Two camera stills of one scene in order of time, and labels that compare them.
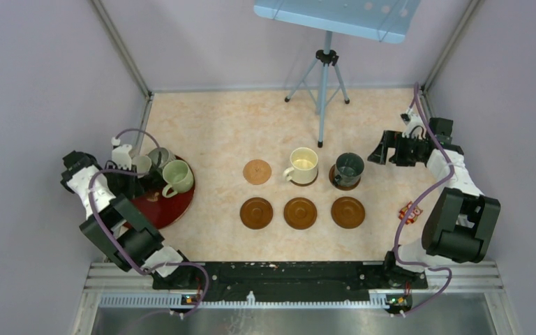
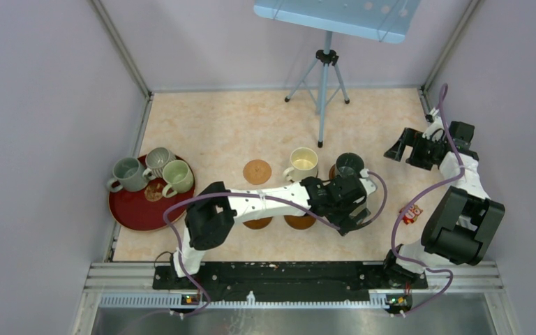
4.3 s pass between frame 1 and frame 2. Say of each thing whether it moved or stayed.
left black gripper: moved
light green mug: stayed
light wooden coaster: stayed
